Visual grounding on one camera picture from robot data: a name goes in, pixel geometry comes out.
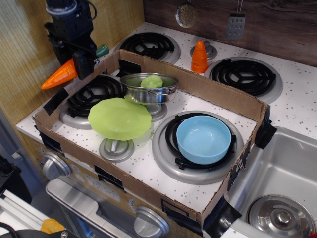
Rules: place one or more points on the hanging round strainer spoon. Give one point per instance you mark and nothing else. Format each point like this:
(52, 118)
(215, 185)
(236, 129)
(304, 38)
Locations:
(186, 14)

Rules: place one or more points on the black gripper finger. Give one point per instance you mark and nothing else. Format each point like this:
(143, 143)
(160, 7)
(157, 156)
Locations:
(84, 62)

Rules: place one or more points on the silver stove top knob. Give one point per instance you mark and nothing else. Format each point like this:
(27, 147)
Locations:
(116, 151)

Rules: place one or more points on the silver metal pot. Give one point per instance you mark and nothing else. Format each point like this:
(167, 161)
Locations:
(135, 93)

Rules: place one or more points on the back right black burner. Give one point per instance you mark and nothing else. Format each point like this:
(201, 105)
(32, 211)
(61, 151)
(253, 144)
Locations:
(252, 76)

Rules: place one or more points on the silver pot lid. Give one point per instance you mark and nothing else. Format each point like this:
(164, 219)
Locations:
(281, 217)

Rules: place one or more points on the grey metal sink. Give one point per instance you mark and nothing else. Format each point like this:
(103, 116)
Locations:
(287, 166)

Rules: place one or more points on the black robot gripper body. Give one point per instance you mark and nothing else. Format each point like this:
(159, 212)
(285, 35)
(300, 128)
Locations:
(71, 28)

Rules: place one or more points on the yellow sponge piece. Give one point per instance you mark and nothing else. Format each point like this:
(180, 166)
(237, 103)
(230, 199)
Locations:
(51, 225)

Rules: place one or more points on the right silver oven knob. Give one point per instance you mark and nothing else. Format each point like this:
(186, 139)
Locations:
(149, 224)

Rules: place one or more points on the front right black burner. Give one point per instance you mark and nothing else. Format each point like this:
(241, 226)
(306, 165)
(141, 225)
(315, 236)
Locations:
(169, 159)

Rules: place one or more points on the light blue plastic bowl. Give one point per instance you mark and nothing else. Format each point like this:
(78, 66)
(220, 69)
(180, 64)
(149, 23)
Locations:
(203, 139)

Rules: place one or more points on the silver oven knob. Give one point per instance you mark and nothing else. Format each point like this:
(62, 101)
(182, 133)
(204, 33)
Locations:
(55, 167)
(149, 224)

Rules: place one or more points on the green toy lettuce piece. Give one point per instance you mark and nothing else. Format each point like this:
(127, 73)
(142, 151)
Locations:
(152, 81)

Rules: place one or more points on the small orange toy cone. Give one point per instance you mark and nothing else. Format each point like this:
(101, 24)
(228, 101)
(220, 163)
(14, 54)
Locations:
(199, 63)

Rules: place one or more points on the black burner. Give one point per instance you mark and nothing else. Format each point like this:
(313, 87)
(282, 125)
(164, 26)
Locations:
(155, 45)
(74, 112)
(169, 159)
(252, 76)

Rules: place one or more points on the silver back stove knob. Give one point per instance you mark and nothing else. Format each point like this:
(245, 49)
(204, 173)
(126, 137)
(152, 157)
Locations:
(211, 51)

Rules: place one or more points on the silver oven door handle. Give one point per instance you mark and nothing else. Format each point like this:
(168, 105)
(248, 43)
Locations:
(90, 215)

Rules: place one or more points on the back left black burner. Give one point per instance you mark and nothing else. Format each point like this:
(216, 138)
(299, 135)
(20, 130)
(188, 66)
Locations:
(155, 45)

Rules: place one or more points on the silver middle stove knob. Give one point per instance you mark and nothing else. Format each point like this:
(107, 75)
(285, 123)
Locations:
(157, 111)

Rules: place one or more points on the brown cardboard fence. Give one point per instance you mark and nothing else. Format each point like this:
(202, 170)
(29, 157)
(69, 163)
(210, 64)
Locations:
(141, 176)

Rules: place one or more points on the grey hanging spatula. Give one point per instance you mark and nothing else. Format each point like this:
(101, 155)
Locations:
(236, 23)

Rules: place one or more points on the front left black burner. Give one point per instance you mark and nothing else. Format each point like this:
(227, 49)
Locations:
(74, 112)

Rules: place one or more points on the orange toy carrot green stem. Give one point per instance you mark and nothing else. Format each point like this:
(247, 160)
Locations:
(68, 72)

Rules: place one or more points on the left silver oven knob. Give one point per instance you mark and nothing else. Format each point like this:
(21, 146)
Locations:
(55, 167)

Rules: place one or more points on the green plastic plate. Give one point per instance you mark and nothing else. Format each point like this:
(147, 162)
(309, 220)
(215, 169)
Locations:
(119, 119)

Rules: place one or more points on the silver stove knob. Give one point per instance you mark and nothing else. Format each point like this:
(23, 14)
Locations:
(211, 51)
(157, 111)
(116, 151)

